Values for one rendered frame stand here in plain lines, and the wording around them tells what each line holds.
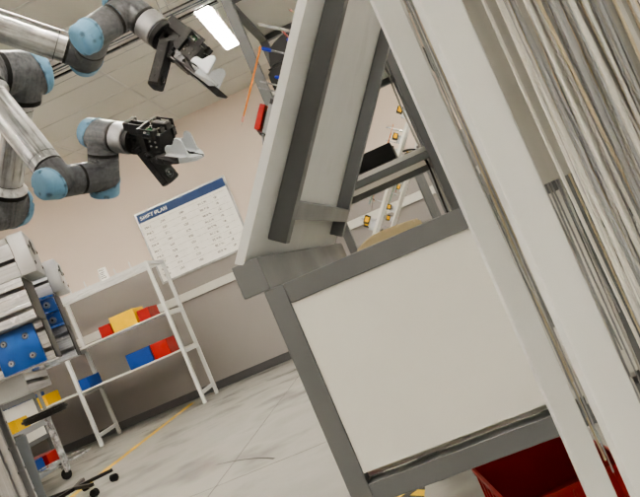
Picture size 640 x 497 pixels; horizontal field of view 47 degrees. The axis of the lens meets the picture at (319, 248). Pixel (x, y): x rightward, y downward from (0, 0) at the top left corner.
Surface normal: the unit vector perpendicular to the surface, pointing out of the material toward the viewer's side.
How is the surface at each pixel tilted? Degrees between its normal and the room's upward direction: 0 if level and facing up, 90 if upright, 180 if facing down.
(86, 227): 90
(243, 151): 90
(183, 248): 90
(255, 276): 90
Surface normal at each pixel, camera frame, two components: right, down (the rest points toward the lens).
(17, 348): 0.22, -0.13
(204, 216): -0.11, 0.00
